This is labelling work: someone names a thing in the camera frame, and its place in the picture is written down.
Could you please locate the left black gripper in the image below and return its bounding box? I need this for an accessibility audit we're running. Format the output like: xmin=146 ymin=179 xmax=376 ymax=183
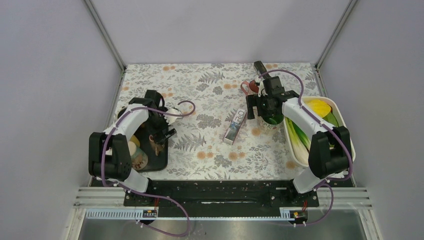
xmin=145 ymin=108 xmax=177 ymax=145

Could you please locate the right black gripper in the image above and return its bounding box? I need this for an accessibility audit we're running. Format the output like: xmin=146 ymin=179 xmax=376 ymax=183
xmin=246 ymin=92 xmax=280 ymax=120

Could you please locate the green inside floral mug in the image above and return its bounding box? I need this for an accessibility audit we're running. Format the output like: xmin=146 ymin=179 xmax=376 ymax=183
xmin=257 ymin=115 xmax=284 ymax=135

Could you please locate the pink floral mug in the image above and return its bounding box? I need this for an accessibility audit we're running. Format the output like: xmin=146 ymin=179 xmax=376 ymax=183
xmin=240 ymin=80 xmax=259 ymax=96

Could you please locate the cream mug red pattern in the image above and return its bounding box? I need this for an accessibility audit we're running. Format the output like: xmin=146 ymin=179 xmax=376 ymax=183
xmin=128 ymin=141 xmax=148 ymax=171

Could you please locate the small dark brown mug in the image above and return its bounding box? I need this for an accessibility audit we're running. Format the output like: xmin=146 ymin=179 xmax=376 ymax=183
xmin=149 ymin=135 xmax=165 ymax=156

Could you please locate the black mug red inside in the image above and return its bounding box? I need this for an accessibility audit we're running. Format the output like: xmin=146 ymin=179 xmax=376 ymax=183
xmin=117 ymin=107 xmax=131 ymax=123

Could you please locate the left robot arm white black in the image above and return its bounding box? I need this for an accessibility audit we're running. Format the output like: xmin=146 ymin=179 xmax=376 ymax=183
xmin=88 ymin=90 xmax=181 ymax=206

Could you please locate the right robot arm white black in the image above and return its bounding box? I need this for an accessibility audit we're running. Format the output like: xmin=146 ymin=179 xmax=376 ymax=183
xmin=246 ymin=76 xmax=353 ymax=206

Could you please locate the black plastic tray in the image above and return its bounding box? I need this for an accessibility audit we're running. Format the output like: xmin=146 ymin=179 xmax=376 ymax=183
xmin=109 ymin=103 xmax=168 ymax=173

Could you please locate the black rectangular box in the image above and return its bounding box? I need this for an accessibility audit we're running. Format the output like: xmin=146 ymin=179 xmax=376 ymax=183
xmin=251 ymin=60 xmax=272 ymax=92

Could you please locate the silver toothpaste box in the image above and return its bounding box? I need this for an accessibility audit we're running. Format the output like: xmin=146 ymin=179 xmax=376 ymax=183
xmin=222 ymin=108 xmax=248 ymax=145

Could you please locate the napa cabbage toy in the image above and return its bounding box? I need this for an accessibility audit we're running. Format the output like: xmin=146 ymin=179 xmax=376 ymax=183
xmin=305 ymin=98 xmax=332 ymax=118

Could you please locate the green white leek toy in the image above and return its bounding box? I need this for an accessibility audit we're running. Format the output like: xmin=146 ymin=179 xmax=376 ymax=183
xmin=285 ymin=118 xmax=311 ymax=167

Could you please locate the floral tablecloth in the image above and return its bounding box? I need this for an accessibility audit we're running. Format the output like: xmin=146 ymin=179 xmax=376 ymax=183
xmin=115 ymin=63 xmax=304 ymax=180

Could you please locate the green leafy vegetable toy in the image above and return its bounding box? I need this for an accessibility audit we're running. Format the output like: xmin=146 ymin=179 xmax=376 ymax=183
xmin=323 ymin=111 xmax=340 ymax=127

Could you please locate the white plastic basin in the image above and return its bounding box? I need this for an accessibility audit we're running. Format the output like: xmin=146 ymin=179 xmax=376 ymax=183
xmin=283 ymin=96 xmax=355 ymax=172

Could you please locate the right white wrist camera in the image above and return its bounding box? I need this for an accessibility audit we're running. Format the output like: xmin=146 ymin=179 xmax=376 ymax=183
xmin=256 ymin=79 xmax=266 ymax=97

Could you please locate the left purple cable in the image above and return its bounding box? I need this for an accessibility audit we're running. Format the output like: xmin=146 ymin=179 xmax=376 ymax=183
xmin=100 ymin=100 xmax=197 ymax=238

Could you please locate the purple cable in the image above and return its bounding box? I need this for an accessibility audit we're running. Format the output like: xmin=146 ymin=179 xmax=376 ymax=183
xmin=100 ymin=100 xmax=197 ymax=238
xmin=256 ymin=68 xmax=354 ymax=227

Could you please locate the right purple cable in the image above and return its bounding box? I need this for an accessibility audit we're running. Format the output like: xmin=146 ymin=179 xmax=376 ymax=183
xmin=256 ymin=68 xmax=354 ymax=227

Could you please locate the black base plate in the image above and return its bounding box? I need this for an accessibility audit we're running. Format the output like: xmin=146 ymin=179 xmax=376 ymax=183
xmin=124 ymin=180 xmax=320 ymax=208

